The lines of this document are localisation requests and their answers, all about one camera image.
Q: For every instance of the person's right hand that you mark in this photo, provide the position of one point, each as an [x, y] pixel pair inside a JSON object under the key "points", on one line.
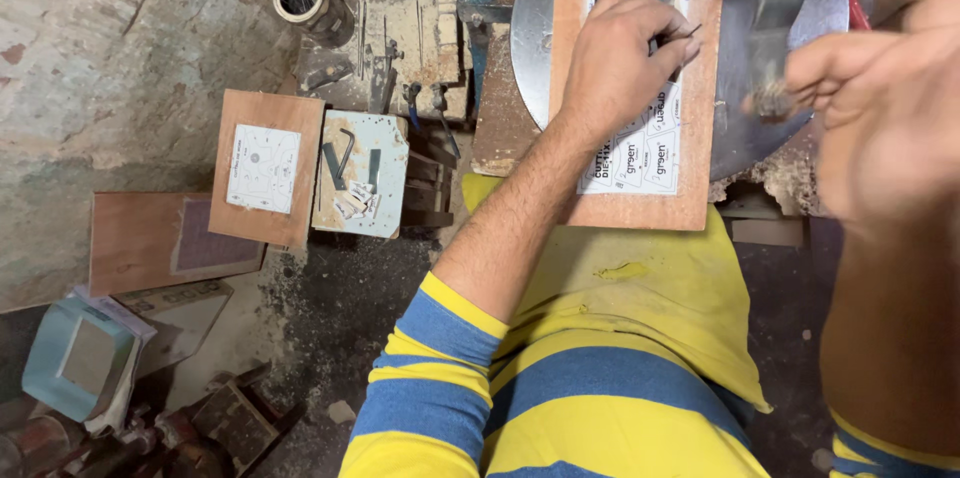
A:
{"points": [[892, 110]]}

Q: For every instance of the person's left hand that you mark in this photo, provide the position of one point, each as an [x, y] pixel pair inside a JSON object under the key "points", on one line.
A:
{"points": [[611, 69]]}

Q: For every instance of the person's right fingers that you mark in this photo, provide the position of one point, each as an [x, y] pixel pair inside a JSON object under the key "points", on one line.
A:
{"points": [[825, 65]]}

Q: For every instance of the thin black saw blade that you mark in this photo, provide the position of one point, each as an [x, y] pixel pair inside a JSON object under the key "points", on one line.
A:
{"points": [[690, 31]]}

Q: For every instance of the plywood board with printed template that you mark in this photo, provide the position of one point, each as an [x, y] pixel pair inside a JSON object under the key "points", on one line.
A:
{"points": [[697, 155]]}

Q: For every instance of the round metal machine table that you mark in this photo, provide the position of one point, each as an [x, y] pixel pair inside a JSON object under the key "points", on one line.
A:
{"points": [[529, 35]]}

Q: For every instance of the wooden board under machine table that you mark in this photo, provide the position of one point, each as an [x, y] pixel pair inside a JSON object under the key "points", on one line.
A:
{"points": [[499, 117]]}

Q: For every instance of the worn wooden block bench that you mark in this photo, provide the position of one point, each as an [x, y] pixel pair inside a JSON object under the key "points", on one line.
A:
{"points": [[420, 35]]}

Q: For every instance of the yellow blue striped shirt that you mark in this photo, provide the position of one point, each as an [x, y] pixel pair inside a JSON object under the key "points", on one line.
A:
{"points": [[570, 403]]}

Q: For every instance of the light blue worn box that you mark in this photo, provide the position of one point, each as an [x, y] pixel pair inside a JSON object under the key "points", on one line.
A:
{"points": [[382, 200]]}

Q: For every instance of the dark metal strip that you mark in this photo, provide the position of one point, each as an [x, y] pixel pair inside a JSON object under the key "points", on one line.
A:
{"points": [[373, 166]]}

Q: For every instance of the black hex key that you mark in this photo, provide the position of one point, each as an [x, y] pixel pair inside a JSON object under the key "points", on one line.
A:
{"points": [[349, 151]]}

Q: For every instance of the grey metal strip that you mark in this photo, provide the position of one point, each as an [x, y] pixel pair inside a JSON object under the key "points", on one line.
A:
{"points": [[333, 166]]}

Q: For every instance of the small plywood board white template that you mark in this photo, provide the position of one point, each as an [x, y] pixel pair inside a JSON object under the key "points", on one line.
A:
{"points": [[262, 166]]}

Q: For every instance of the flat cardboard piece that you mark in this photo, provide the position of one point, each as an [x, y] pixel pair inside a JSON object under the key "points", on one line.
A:
{"points": [[187, 320]]}

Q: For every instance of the brown plywood board purple patch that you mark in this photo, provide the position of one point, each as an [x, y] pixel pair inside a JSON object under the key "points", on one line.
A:
{"points": [[142, 238]]}

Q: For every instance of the heap of rusty tools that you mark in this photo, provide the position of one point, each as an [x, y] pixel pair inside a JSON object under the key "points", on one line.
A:
{"points": [[150, 433]]}

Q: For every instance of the light blue carton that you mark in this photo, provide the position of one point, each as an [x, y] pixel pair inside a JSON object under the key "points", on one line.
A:
{"points": [[75, 358]]}

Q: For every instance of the blue machine frame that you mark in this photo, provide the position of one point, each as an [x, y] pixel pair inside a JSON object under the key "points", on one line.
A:
{"points": [[476, 27]]}

